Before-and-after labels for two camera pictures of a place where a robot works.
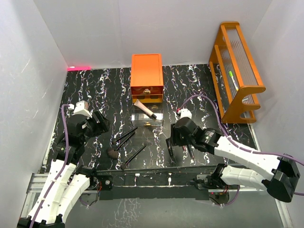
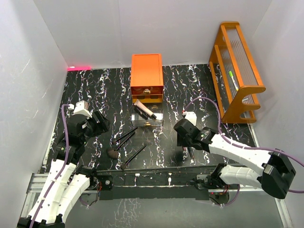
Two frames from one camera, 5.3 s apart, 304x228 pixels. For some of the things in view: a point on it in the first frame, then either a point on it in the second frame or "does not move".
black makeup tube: x=169 y=146 -> x=140 y=112
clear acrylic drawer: x=147 y=90 does not move
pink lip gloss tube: x=140 y=104 does not move
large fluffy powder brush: x=113 y=153 does not move
